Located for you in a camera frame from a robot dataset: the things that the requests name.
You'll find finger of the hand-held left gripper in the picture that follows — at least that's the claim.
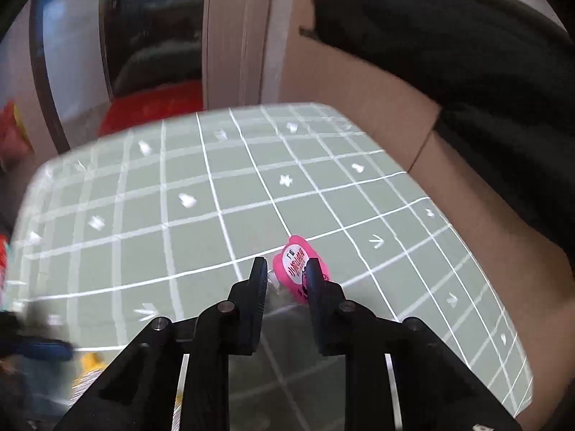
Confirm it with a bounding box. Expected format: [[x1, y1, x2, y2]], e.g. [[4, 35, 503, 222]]
[[0, 337, 75, 364]]

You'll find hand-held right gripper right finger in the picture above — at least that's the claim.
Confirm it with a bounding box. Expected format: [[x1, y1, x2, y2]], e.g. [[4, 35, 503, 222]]
[[303, 258, 524, 431]]

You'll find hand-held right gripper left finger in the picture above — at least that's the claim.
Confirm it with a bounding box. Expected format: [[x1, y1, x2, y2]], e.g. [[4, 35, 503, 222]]
[[54, 257, 269, 431]]

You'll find pink lid jelly cup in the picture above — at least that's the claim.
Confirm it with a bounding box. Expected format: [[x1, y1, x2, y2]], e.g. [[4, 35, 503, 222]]
[[267, 235, 332, 303]]

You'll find yellow snack wrapper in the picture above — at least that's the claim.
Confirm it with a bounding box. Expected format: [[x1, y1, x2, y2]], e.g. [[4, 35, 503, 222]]
[[74, 352, 111, 396]]

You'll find green checked tablecloth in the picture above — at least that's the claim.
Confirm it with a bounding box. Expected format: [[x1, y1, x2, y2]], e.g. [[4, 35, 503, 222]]
[[4, 102, 535, 431]]

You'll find red orange snack bag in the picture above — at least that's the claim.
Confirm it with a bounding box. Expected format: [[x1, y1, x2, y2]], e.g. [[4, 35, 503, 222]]
[[0, 99, 34, 171]]

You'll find red doormat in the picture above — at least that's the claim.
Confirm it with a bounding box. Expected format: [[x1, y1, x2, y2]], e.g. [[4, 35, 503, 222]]
[[96, 83, 205, 138]]

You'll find black cloth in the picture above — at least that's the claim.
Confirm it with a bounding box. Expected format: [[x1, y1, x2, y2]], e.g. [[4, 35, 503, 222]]
[[299, 0, 575, 279]]

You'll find dark framed glass door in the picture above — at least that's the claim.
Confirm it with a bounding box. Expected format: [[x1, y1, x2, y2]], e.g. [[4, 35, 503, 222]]
[[29, 0, 208, 153]]

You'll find wooden door frame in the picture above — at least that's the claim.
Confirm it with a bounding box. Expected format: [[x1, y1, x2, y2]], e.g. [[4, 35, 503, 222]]
[[201, 0, 293, 111]]

